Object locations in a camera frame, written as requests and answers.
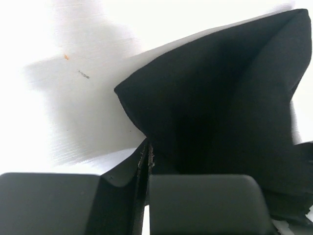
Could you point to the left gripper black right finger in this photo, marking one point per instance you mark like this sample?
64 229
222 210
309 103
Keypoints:
207 205

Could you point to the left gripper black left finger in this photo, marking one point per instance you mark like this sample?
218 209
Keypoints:
76 204

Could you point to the black skirt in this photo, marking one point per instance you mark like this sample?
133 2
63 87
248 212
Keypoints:
221 104

